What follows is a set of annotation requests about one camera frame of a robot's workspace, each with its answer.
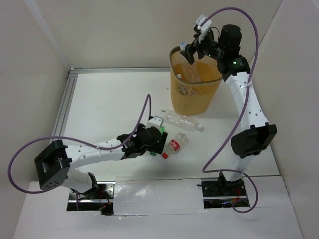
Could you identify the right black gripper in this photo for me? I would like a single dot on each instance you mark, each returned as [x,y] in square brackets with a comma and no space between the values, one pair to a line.
[190,50]

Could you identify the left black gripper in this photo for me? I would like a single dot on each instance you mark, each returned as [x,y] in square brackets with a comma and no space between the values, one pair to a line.
[162,142]

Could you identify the green plastic bottle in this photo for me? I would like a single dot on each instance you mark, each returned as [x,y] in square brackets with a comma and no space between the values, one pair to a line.
[162,129]

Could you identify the clear unlabelled plastic bottle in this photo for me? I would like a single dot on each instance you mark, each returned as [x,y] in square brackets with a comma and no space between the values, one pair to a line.
[190,70]

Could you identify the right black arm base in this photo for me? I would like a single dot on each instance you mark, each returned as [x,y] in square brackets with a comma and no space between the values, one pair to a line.
[219,193]

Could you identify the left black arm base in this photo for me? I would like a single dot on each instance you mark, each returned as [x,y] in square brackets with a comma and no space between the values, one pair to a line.
[101,201]

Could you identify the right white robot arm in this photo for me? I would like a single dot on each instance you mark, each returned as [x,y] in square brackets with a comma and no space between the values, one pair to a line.
[253,133]

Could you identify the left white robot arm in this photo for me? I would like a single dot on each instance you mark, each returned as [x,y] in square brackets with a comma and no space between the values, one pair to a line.
[58,164]

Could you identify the yellow mesh waste bin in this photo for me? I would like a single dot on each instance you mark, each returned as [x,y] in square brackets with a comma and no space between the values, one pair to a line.
[189,98]

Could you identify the clear bottle red label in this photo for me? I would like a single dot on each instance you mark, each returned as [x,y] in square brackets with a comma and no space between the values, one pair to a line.
[175,145]

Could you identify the clear crushed bottle white cap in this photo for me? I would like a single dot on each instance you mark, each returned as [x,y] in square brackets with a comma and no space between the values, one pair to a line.
[181,121]

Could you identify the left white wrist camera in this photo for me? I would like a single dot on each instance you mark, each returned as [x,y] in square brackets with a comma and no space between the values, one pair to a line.
[155,121]

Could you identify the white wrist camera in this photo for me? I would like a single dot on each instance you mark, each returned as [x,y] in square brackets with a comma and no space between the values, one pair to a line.
[203,25]
[155,121]

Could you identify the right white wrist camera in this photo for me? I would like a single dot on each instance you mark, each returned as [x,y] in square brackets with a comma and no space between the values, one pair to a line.
[203,25]

